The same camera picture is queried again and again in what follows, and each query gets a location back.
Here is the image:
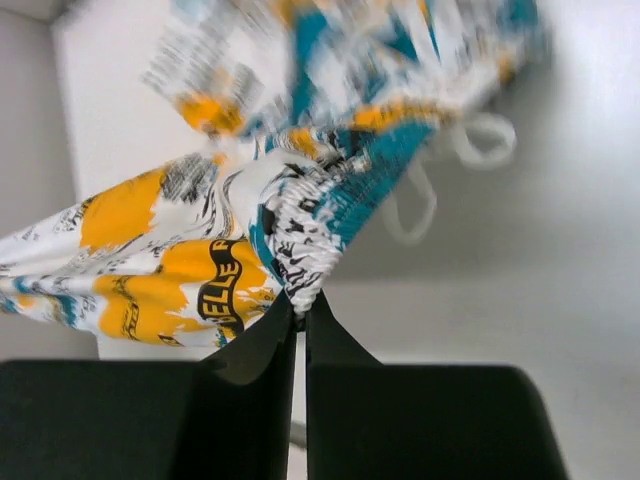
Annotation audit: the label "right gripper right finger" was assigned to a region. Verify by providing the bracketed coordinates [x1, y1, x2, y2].
[306, 295, 568, 479]

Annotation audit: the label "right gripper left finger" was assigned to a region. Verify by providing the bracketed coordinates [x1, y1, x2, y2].
[1, 296, 296, 479]

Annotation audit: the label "white yellow teal printed shorts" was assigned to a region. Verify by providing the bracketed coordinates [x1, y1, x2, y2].
[1, 1, 547, 349]

